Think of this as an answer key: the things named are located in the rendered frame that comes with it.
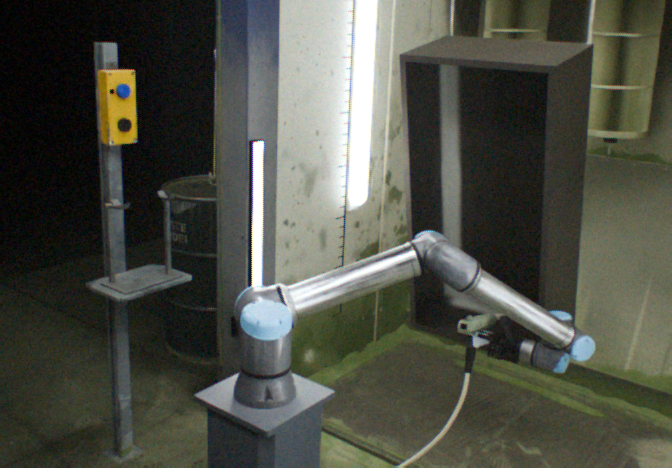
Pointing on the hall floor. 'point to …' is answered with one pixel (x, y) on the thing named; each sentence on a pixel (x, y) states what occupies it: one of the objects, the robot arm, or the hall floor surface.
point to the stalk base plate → (123, 456)
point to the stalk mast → (120, 407)
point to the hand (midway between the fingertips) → (471, 330)
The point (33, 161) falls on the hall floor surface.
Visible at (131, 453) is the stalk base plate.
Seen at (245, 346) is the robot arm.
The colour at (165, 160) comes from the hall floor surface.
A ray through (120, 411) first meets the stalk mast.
